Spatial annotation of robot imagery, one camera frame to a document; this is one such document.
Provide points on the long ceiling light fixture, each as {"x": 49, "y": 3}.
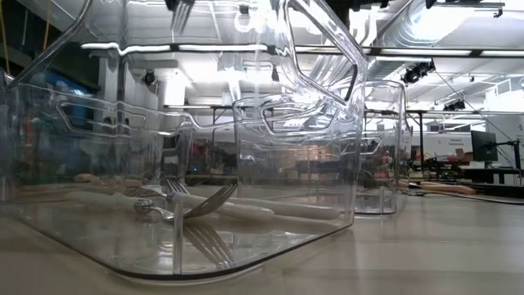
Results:
{"x": 425, "y": 52}

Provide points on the clear plastic bin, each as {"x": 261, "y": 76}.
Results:
{"x": 41, "y": 164}
{"x": 102, "y": 246}
{"x": 389, "y": 172}
{"x": 364, "y": 172}

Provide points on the black ceiling fixture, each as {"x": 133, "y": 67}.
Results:
{"x": 417, "y": 73}
{"x": 454, "y": 105}

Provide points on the black background table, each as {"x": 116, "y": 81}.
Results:
{"x": 491, "y": 172}

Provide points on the silver ceiling duct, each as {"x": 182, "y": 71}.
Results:
{"x": 430, "y": 24}

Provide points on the black computer monitor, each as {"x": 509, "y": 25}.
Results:
{"x": 483, "y": 145}

